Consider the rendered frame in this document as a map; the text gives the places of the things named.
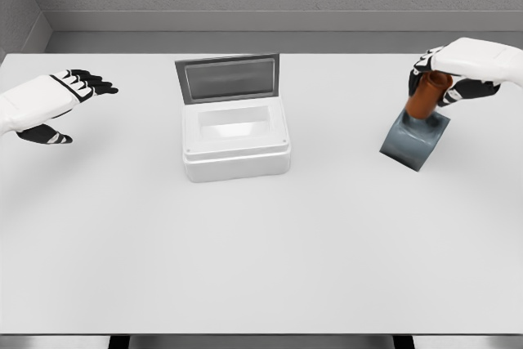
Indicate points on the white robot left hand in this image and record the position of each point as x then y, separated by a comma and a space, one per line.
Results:
49, 95

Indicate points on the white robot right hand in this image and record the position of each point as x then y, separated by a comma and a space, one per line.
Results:
470, 59

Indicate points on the brown cylindrical bottle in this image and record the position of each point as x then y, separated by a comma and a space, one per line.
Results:
425, 97

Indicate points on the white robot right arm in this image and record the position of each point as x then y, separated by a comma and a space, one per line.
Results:
518, 67

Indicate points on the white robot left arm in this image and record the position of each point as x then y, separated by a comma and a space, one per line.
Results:
3, 114

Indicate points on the dark grey bottle holder block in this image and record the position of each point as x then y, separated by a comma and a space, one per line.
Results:
410, 144

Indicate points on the grey hinged box lid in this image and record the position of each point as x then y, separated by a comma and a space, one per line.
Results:
229, 77

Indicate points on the white rectangular box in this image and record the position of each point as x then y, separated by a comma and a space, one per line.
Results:
235, 153

